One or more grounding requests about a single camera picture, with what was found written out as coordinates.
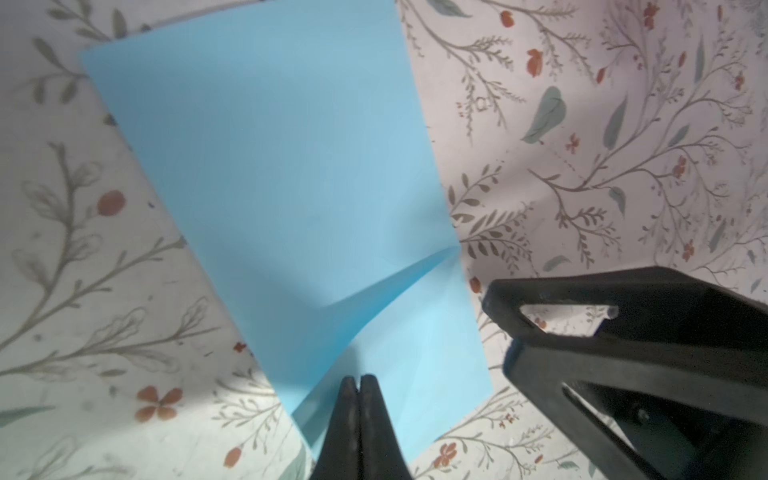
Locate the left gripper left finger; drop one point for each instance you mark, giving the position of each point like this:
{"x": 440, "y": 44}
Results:
{"x": 340, "y": 457}

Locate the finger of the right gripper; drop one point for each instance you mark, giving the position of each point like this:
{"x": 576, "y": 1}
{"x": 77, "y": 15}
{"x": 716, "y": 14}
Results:
{"x": 674, "y": 337}
{"x": 576, "y": 420}

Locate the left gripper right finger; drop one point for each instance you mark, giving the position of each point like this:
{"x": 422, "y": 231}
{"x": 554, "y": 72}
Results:
{"x": 380, "y": 454}

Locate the light blue paper sheet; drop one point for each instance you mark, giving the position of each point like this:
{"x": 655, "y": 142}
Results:
{"x": 286, "y": 140}

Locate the floral patterned table mat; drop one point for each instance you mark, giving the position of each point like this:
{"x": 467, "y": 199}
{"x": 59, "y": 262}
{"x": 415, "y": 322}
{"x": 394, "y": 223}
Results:
{"x": 572, "y": 136}

